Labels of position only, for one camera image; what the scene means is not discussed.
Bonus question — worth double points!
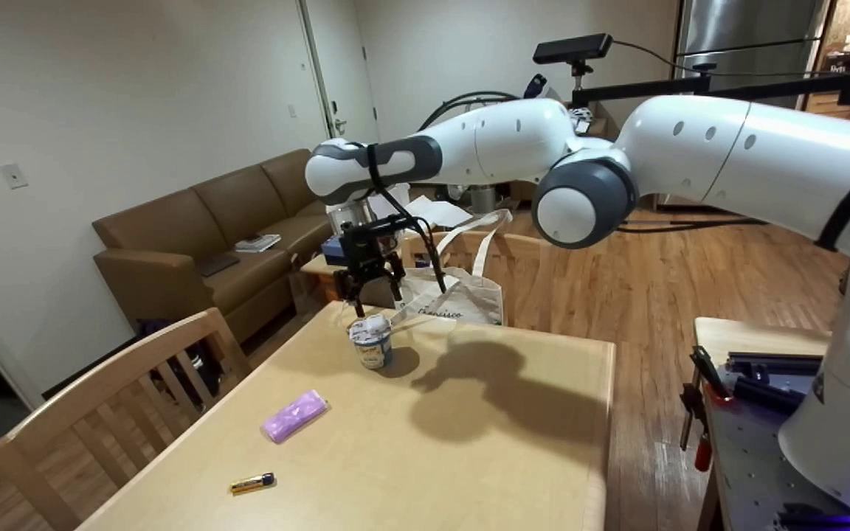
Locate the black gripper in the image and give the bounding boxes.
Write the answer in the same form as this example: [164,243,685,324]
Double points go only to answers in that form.
[338,221,412,321]

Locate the foil-lidded yoghurt container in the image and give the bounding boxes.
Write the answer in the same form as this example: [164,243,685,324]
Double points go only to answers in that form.
[347,309,395,376]

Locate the cream canvas tote bag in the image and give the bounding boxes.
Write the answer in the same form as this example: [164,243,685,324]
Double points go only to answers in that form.
[395,206,519,331]

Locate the papers on sofa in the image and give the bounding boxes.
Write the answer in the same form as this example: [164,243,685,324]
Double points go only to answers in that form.
[233,231,288,259]

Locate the purple rectangular block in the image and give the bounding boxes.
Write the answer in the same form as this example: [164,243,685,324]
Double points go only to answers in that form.
[261,386,333,446]

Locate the brown sofa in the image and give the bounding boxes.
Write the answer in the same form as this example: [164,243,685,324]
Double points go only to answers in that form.
[90,145,338,345]

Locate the small yellow black lighter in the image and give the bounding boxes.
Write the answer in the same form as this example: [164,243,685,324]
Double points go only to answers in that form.
[227,468,282,498]

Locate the white door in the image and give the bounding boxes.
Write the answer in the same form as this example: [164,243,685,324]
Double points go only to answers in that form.
[296,0,381,153]

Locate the light wooden slat-back chair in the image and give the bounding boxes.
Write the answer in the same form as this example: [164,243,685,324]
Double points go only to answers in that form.
[0,303,251,531]

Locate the black orange clamp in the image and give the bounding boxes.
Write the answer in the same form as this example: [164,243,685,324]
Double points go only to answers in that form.
[676,343,735,477]

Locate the robot mounting platform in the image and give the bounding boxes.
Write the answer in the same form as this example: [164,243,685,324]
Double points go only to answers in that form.
[692,314,850,531]

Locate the stainless steel refrigerator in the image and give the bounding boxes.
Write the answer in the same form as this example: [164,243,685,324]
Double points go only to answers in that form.
[674,0,839,83]

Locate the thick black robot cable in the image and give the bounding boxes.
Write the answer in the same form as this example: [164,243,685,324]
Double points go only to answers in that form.
[364,145,450,299]

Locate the black stereo camera on stand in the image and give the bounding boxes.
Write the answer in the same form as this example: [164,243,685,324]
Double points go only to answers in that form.
[531,30,617,79]

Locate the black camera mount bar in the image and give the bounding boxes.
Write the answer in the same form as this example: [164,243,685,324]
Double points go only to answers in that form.
[571,72,850,112]

